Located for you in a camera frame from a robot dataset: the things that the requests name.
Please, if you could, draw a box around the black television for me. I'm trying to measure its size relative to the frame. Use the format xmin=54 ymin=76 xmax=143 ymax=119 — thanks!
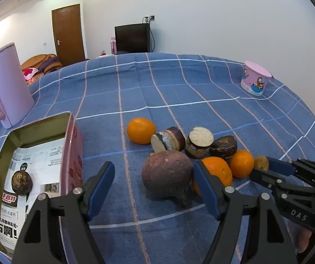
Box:
xmin=115 ymin=23 xmax=150 ymax=55

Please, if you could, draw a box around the pink floral cushion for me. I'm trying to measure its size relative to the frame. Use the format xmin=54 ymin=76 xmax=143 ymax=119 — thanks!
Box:
xmin=23 ymin=68 xmax=38 ymax=80

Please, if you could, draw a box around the brown wooden door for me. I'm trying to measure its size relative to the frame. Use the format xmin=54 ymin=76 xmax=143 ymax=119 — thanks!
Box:
xmin=51 ymin=4 xmax=87 ymax=67

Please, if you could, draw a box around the dark brown taro piece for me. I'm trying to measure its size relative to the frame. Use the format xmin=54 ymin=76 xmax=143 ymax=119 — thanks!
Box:
xmin=209 ymin=136 xmax=238 ymax=160

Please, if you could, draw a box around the blue plaid tablecloth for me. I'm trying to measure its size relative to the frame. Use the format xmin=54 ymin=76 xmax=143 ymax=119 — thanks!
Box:
xmin=0 ymin=52 xmax=315 ymax=264

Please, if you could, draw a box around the purple cloth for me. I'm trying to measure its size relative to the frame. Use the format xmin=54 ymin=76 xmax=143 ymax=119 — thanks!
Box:
xmin=38 ymin=57 xmax=63 ymax=75

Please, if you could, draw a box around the purple beetroot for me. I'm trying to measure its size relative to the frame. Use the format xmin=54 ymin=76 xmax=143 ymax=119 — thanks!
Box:
xmin=142 ymin=151 xmax=194 ymax=207

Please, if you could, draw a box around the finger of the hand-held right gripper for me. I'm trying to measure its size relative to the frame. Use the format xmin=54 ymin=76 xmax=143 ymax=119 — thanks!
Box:
xmin=266 ymin=156 xmax=315 ymax=181
xmin=249 ymin=168 xmax=315 ymax=196

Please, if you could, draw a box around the small tan tuber piece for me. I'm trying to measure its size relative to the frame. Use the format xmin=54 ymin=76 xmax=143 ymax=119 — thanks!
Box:
xmin=254 ymin=156 xmax=269 ymax=171

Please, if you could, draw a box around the orange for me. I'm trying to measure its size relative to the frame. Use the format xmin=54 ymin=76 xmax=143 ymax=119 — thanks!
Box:
xmin=192 ymin=156 xmax=233 ymax=197
xmin=230 ymin=150 xmax=255 ymax=179
xmin=127 ymin=118 xmax=156 ymax=145

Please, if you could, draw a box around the pink cartoon cup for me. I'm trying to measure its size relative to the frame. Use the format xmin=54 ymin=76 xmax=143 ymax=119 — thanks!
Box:
xmin=240 ymin=61 xmax=272 ymax=97

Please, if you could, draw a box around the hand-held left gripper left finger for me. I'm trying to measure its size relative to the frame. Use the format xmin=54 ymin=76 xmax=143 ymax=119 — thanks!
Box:
xmin=13 ymin=161 xmax=116 ymax=264

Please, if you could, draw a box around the cut taro piece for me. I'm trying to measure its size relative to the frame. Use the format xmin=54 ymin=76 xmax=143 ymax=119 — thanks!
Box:
xmin=185 ymin=127 xmax=214 ymax=159
xmin=150 ymin=126 xmax=186 ymax=153

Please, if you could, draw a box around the orange leather sofa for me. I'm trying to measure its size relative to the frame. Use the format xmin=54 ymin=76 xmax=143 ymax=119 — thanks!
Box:
xmin=20 ymin=54 xmax=64 ymax=81

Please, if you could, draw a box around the pink metal tin box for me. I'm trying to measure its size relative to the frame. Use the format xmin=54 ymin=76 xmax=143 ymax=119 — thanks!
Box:
xmin=0 ymin=112 xmax=84 ymax=260

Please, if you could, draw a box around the printed paper sheet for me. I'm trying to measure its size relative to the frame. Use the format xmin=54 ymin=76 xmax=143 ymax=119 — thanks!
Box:
xmin=0 ymin=138 xmax=66 ymax=249

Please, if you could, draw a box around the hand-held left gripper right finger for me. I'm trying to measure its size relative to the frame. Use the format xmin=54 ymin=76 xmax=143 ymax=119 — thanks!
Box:
xmin=192 ymin=159 xmax=298 ymax=264

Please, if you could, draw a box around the pink electric kettle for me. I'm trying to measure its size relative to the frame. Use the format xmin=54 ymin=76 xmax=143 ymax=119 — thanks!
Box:
xmin=0 ymin=42 xmax=35 ymax=129

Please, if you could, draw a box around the black power cable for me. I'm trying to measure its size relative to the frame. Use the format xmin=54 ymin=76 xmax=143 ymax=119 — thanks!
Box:
xmin=149 ymin=21 xmax=156 ymax=53

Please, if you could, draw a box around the dark water chestnut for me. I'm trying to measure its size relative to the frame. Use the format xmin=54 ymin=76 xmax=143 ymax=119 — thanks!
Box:
xmin=11 ymin=171 xmax=33 ymax=196

